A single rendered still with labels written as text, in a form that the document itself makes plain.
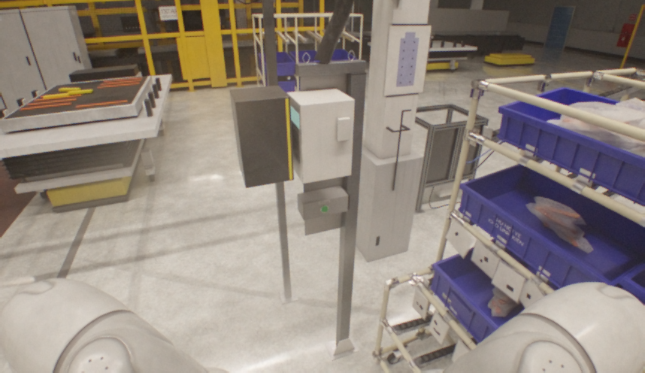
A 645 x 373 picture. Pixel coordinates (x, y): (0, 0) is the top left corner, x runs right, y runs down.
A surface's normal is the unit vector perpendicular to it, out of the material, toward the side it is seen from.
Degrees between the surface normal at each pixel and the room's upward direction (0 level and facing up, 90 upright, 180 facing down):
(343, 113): 90
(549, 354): 27
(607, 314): 10
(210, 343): 0
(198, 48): 90
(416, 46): 90
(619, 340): 32
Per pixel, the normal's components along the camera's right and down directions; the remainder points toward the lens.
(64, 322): 0.09, -0.77
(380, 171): 0.34, 0.44
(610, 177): -0.92, 0.29
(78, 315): 0.19, -0.88
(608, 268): -0.07, -0.86
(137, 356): 0.77, -0.62
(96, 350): 0.02, -0.58
